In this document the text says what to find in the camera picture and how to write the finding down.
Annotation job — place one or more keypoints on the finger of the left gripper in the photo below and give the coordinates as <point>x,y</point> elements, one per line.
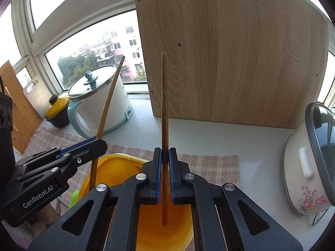
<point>61,158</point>

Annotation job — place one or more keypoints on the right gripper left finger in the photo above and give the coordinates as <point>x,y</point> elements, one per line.
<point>106,218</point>

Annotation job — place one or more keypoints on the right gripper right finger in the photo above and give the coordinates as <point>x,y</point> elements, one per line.
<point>223,216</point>

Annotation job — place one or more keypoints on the brown wooden chopstick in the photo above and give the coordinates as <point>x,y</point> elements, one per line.
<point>164,139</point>
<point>99,135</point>

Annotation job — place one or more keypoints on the green plastic spoon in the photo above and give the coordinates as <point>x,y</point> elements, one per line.
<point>74,198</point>

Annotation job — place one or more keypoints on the black pot yellow lid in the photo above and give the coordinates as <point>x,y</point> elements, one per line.
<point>57,111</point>

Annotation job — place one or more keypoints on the yellow plastic utensil container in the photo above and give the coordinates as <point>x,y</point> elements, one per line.
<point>146,214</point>

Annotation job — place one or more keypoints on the pink plaid table cloth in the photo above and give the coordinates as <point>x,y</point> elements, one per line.
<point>215,169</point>

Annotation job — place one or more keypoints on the slatted pine wood board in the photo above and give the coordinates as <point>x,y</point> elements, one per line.
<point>25,118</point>

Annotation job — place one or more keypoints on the white teal electric pot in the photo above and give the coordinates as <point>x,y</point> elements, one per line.
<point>87,97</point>

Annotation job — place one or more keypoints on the white cutting board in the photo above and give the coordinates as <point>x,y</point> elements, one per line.
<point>38,95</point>

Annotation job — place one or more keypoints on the floral white rice cooker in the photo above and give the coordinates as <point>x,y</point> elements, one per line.
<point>308,162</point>

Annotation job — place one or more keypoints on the light wooden board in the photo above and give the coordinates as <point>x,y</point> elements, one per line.
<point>254,62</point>

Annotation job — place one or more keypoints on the black camera box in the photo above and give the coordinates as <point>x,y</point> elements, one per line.
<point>7,159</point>

